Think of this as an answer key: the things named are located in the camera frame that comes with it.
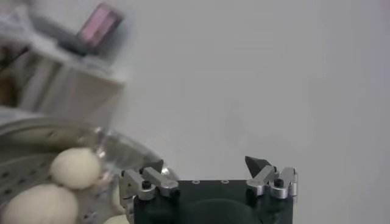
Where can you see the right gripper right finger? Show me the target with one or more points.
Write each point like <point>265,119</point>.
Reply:
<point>283,184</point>

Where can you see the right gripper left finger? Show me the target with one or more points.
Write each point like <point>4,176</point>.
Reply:
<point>146,185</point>

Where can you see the white steamed baozi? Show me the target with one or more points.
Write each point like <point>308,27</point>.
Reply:
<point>39,205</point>
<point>117,219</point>
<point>75,168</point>

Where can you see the perforated steel steamer basket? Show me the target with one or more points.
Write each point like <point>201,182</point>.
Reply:
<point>18,179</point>

